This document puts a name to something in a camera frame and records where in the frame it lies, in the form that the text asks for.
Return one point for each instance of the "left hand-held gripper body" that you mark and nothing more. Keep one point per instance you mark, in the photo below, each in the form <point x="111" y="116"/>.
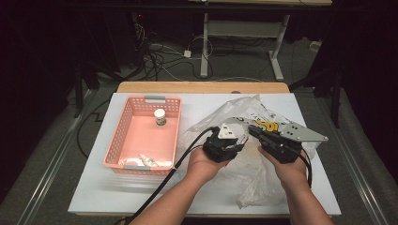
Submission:
<point x="219" y="150"/>

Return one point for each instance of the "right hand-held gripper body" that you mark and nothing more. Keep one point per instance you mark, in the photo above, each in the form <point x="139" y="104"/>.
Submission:
<point x="281" y="146"/>

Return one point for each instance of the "clear plastic bag yellow smiley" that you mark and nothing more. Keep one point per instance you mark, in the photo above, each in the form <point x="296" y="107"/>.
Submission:
<point x="250" y="175"/>

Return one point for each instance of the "pink perforated plastic basket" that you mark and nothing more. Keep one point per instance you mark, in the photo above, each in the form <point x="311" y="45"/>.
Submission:
<point x="140" y="137"/>

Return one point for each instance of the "small white spray bottle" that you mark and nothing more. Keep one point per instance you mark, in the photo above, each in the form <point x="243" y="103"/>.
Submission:
<point x="133" y="162"/>

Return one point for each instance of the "person's left hand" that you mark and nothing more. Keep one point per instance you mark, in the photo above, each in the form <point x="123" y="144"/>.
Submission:
<point x="203" y="165"/>

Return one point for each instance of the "person's right hand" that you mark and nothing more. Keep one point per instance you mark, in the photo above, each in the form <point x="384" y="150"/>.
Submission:
<point x="287" y="172"/>

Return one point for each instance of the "white table mat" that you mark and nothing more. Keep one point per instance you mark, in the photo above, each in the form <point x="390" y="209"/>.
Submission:
<point x="200" y="106"/>

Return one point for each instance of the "wooden table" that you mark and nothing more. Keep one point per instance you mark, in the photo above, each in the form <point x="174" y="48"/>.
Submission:
<point x="203" y="87"/>

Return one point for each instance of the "white green-label medicine jar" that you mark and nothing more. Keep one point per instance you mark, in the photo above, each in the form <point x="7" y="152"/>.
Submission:
<point x="160" y="117"/>

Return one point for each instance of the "white red ointment tube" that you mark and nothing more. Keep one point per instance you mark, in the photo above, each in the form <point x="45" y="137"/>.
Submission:
<point x="147" y="160"/>

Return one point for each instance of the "black metal stand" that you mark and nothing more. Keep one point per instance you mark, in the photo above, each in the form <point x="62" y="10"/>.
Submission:
<point x="78" y="90"/>
<point x="331" y="90"/>

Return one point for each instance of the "white power strip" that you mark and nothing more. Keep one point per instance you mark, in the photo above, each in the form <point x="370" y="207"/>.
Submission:
<point x="187" y="53"/>

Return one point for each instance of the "grey frame desk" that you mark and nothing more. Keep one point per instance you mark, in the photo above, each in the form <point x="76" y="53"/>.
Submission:
<point x="244" y="28"/>

